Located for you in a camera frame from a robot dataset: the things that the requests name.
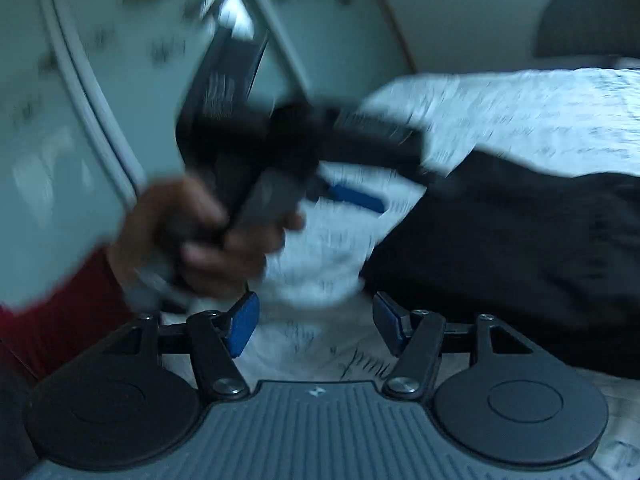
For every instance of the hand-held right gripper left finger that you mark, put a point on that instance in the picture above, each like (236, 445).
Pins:
(245, 325)

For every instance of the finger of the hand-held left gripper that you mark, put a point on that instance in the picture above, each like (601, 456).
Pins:
(357, 197)
(375, 136)

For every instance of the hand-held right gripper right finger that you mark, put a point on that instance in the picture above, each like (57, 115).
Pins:
(387, 325)

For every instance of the black pants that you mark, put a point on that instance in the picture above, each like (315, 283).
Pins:
(500, 250)

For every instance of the person's left forearm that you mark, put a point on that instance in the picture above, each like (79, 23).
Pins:
(55, 320)

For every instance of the person's left hand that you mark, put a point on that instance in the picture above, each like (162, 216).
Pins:
(165, 230)

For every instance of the white printed bedsheet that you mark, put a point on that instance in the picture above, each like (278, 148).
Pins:
(525, 110)

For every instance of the green floral wardrobe door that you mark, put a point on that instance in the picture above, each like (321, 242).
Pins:
(65, 85)

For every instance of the dark headboard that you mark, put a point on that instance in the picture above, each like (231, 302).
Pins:
(585, 20)

